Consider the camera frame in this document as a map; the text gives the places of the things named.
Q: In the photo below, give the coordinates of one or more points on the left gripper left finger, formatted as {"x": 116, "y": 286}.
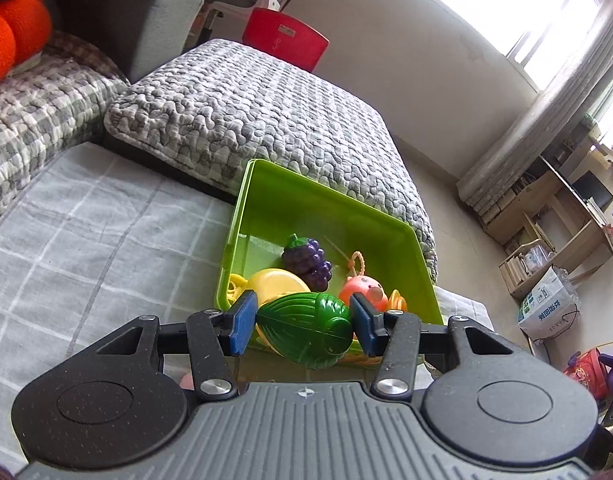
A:
{"x": 214, "y": 336}

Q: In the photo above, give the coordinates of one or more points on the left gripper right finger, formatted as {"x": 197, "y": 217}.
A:
{"x": 394, "y": 337}

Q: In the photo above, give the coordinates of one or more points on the green toy corn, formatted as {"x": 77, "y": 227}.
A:
{"x": 312, "y": 329}

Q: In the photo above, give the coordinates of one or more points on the pink pig toy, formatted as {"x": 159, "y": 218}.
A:
{"x": 358, "y": 281}

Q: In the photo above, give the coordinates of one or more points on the yellow toy fruit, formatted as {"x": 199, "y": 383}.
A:
{"x": 269, "y": 284}

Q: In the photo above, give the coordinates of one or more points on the purple toy grapes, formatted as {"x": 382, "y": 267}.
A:
{"x": 304, "y": 257}

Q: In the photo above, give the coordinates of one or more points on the green plastic box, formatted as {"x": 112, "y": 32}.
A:
{"x": 274, "y": 203}

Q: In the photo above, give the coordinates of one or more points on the grey checked bed sheet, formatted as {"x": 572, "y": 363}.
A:
{"x": 91, "y": 243}

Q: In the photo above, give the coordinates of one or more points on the cardboard box on floor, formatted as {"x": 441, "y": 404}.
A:
{"x": 550, "y": 308}

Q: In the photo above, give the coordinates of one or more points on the red toy on floor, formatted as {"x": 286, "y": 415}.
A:
{"x": 594, "y": 371}

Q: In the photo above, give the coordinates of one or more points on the wooden desk shelf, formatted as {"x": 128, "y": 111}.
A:
{"x": 559, "y": 213}

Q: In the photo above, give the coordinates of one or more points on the grey knitted cushion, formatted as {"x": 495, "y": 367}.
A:
{"x": 211, "y": 110}

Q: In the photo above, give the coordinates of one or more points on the grey patterned sofa cover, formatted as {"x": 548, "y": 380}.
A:
{"x": 54, "y": 105}

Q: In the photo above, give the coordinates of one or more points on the grey curtain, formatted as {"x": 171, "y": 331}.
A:
{"x": 498, "y": 169}

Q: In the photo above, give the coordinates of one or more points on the red plastic chair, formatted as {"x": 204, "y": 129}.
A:
{"x": 284, "y": 37}

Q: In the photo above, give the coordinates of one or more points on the grey sofa armrest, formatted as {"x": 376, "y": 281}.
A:
{"x": 138, "y": 35}

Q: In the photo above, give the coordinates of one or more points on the orange ring toy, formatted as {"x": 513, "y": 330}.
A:
{"x": 396, "y": 301}

